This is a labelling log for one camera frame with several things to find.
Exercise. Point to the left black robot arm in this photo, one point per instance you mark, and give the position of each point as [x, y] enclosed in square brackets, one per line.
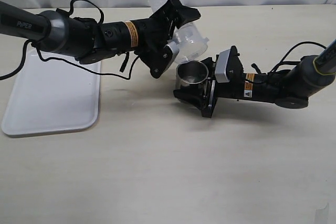
[89, 41]

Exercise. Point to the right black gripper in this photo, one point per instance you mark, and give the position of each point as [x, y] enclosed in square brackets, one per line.
[206, 99]

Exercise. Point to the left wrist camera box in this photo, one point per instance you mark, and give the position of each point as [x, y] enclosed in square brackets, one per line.
[174, 49]

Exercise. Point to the white rectangular plastic tray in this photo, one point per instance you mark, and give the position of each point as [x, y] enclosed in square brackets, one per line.
[52, 97]

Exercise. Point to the clear plastic measuring cup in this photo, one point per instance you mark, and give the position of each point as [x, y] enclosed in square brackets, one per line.
[187, 41]

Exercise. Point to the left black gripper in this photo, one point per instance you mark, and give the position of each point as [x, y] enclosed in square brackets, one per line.
[159, 30]

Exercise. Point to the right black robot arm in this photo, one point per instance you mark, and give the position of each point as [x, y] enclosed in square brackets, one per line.
[289, 84]

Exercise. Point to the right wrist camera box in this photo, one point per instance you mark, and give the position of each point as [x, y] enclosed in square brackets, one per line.
[221, 72]

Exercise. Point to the stainless steel cup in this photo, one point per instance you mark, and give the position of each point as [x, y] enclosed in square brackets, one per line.
[192, 74]

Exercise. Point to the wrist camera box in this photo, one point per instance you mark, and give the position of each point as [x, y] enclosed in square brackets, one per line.
[174, 49]
[221, 72]

